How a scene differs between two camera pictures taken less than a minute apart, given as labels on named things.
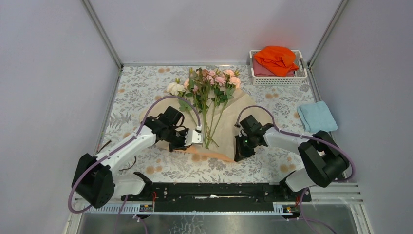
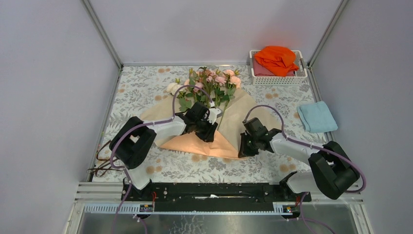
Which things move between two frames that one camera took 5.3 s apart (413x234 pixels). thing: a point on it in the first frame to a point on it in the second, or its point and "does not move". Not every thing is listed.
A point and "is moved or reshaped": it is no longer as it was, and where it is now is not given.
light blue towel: x=317 y=116 does not move
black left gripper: x=183 y=132 to x=208 y=135
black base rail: x=253 y=197 does not move
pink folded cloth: x=259 y=71 does not move
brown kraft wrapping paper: x=212 y=119 is moved or reshaped
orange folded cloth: x=279 y=60 does not move
